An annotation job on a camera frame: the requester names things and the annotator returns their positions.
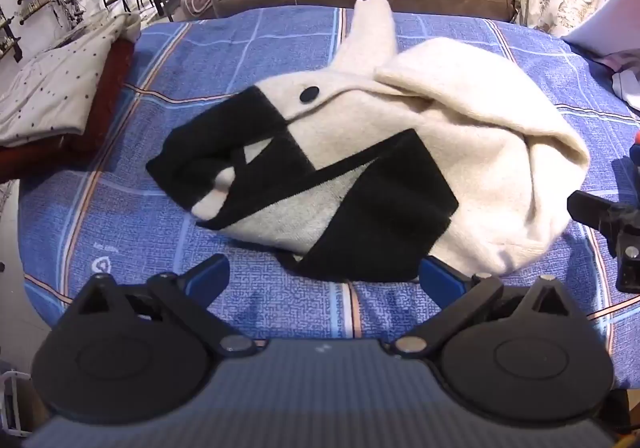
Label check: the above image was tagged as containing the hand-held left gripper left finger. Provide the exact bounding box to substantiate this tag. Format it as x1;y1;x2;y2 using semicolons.
65;254;257;360

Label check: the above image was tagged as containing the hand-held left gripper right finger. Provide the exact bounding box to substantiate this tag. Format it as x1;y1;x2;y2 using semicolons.
392;257;585;361

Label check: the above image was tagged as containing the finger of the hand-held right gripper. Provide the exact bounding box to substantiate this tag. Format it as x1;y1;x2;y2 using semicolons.
567;189;640;293

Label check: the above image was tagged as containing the cream and black knit sweater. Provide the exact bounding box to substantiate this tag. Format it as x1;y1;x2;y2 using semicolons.
146;0;592;281

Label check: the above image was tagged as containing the blue plaid bedsheet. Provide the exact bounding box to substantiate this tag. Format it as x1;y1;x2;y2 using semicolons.
17;5;640;389

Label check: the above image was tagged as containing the pale lavender cloth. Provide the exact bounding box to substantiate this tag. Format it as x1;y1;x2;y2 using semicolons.
560;0;640;111

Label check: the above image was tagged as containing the dark red cushion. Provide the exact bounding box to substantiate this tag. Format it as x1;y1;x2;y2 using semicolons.
0;38;137;185

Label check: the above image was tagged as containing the white polka-dot cloth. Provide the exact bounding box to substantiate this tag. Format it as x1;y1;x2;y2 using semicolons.
0;12;142;147

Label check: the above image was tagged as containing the white metal frame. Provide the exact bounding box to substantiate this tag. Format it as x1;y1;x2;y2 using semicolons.
0;368;24;437

